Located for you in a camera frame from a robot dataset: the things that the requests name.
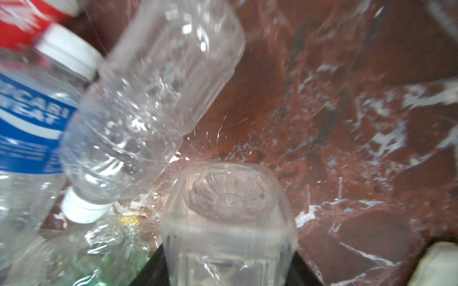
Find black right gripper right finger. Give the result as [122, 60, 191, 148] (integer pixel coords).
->
[286, 251, 323, 286]

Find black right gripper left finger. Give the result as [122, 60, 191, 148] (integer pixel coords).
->
[129, 244, 170, 286]

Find square clear plastic bottle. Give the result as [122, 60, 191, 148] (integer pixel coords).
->
[160, 162, 298, 286]

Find clear unlabelled plastic bottle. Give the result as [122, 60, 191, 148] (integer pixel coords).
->
[60, 1, 245, 224]

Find blue label Pocari bottle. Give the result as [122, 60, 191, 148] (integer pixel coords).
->
[1, 24, 103, 269]

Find orange label Fanta bottle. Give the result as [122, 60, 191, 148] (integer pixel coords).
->
[3, 216, 150, 286]

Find cream rubber glove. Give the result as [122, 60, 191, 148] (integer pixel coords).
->
[407, 241, 458, 286]

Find red label cola bottle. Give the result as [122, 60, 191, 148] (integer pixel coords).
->
[1, 0, 89, 50]

